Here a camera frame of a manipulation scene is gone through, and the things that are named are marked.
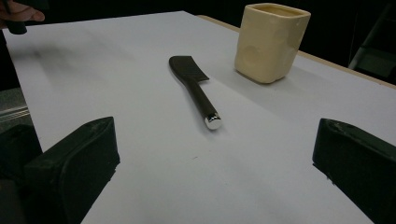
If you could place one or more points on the cream square ceramic cup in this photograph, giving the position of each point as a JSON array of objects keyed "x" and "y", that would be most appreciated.
[{"x": 267, "y": 43}]

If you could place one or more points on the white table cover sheet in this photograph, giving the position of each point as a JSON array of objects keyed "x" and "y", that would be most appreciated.
[{"x": 174, "y": 161}]

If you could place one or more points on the black metal frame stand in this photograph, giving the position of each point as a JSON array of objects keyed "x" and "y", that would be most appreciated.
[{"x": 378, "y": 46}]

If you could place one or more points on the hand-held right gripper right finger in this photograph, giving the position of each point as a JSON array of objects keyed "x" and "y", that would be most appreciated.
[{"x": 358, "y": 165}]

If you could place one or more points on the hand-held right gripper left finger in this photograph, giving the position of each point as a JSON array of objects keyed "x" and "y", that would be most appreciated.
[{"x": 77, "y": 161}]

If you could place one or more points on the metal floor rail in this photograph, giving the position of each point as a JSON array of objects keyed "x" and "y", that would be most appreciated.
[{"x": 12, "y": 113}]

